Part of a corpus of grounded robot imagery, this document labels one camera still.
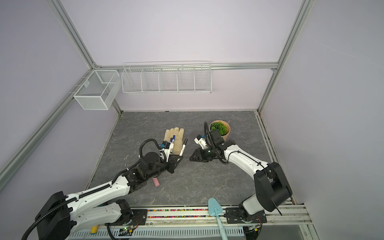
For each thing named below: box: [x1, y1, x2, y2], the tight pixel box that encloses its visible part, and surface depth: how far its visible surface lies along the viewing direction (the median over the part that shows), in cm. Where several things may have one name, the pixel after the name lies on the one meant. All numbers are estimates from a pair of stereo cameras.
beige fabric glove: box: [164, 127, 184, 155], surface depth 107 cm
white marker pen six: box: [179, 138, 188, 156], surface depth 77 cm
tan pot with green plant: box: [209, 120, 231, 142], surface depth 98 cm
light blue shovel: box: [208, 198, 229, 240], surface depth 75 cm
